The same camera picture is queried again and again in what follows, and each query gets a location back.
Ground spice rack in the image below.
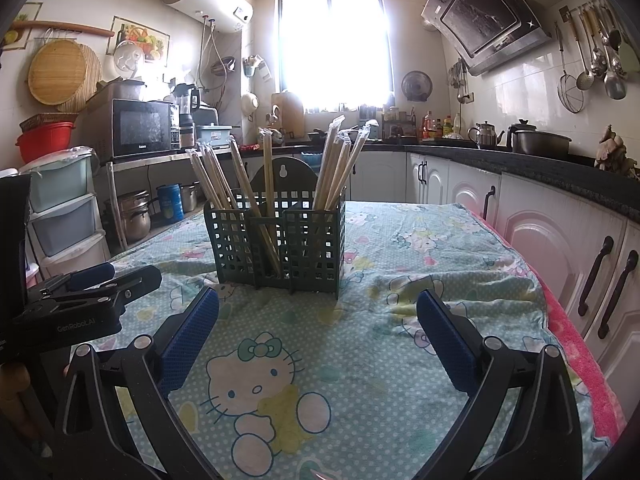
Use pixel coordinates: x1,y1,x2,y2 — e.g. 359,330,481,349
382,106,417,138

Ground metal shelf rack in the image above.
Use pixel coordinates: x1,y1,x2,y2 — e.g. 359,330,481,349
102,152,211,256

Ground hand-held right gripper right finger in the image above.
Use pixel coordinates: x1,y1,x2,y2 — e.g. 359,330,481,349
416,288,583,480

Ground green plastic utensil basket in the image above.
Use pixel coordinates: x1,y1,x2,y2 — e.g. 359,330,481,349
203,156,347,300

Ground blue canister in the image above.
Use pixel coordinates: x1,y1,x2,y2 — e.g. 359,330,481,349
156,183,184,223

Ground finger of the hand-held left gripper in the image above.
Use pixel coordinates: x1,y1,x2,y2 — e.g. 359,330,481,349
27,261,117,298
40,265,163,312

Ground window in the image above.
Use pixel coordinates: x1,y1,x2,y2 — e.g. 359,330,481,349
276,0,392,113

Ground blender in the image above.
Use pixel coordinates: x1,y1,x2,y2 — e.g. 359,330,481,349
172,83,202,148

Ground fruit wall poster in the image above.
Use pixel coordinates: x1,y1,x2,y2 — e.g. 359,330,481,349
106,16,171,68

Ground ginger root pile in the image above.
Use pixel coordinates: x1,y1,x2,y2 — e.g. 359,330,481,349
595,124,638,178

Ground cluster of condiment bottles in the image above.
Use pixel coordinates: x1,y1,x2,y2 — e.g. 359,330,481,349
422,110,463,140

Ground steel kettle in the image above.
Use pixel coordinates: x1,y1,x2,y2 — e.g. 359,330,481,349
467,121,506,150

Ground cartoon cat printed cloth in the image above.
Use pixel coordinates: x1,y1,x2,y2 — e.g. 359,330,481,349
65,200,616,480

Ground bunch of chopsticks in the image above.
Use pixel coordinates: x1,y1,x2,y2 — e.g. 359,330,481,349
189,116,378,281

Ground row of hanging kitchen utensils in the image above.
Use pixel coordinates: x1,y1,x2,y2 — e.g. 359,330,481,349
552,0,628,113

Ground hanging dark kitchen tools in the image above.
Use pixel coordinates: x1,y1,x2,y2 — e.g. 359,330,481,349
447,57,471,103

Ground steel cooking pot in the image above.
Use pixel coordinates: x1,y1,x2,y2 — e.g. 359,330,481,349
512,130,572,157

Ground wooden cutting board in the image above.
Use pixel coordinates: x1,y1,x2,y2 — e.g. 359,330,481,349
271,91,306,133

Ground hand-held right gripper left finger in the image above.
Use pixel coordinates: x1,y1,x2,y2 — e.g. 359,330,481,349
52,286,221,480

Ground round black wall fan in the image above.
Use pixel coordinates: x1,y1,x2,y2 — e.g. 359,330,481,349
401,70,433,102

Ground plastic drawer cabinet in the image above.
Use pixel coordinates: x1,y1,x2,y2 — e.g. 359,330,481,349
20,147,111,281

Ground large steel pot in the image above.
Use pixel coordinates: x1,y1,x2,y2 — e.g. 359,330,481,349
117,190,152,242

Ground black microwave oven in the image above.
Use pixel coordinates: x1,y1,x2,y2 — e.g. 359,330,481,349
87,99,181,160

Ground wall brush holder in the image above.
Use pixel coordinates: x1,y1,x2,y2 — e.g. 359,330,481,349
242,54,273,81

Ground wooden rolling pin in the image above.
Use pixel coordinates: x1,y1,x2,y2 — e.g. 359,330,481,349
10,21,116,38

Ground black range hood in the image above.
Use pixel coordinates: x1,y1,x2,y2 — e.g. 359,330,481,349
421,0,551,77

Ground round bamboo tray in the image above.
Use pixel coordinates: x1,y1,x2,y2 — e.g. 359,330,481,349
27,40,103,113

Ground water heater hoses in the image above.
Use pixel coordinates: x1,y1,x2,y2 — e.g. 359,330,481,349
197,15,236,106

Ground blue-grey storage box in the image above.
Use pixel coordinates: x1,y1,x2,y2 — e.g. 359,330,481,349
195,124,234,147

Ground red plastic basin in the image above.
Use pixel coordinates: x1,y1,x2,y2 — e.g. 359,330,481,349
15,121,76,163

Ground person's left hand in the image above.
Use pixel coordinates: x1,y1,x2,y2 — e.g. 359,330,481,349
0,360,38,441

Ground white round plastic cover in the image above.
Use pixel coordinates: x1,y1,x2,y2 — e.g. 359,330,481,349
112,40,151,81

